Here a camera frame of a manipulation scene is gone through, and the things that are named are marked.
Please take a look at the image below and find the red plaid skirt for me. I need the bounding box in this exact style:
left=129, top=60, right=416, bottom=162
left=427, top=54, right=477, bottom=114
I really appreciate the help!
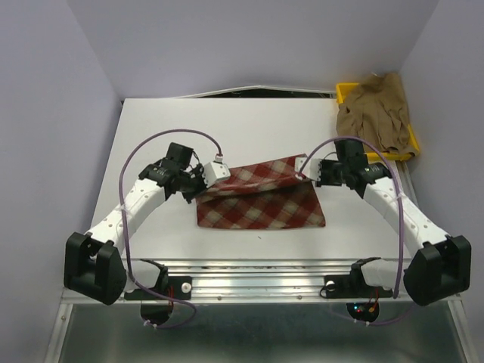
left=196, top=155, right=326, bottom=231

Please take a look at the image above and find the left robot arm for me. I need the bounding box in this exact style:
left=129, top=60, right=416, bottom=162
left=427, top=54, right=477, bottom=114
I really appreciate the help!
left=64, top=143, right=214, bottom=306

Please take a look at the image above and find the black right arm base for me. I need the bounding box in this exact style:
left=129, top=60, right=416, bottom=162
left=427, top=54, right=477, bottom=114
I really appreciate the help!
left=319, top=263, right=392, bottom=299

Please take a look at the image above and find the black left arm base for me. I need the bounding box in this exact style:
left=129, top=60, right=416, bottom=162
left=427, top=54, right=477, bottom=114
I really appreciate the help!
left=123, top=275, right=193, bottom=301

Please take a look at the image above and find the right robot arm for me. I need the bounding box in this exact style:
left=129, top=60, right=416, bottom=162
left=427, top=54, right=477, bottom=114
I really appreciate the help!
left=299, top=137, right=472, bottom=306

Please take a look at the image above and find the tan skirt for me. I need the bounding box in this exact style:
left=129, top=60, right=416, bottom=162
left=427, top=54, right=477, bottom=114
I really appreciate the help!
left=336, top=72, right=419, bottom=154

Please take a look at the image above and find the yellow plastic bin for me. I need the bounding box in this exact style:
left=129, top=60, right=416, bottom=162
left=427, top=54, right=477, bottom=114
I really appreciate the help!
left=335, top=80, right=421, bottom=163

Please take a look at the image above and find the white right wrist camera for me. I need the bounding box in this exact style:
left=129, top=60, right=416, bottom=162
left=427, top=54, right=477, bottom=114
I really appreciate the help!
left=294, top=157, right=322, bottom=182

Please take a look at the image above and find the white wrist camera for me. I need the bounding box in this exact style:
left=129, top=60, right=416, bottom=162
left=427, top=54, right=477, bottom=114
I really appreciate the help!
left=294, top=157, right=322, bottom=182
left=202, top=154, right=231, bottom=188

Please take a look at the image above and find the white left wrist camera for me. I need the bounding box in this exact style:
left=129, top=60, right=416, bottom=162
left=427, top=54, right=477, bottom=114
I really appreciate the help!
left=202, top=154, right=231, bottom=188

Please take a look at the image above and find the aluminium rail frame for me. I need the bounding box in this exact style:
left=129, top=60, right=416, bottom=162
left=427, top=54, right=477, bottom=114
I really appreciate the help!
left=44, top=158, right=473, bottom=363

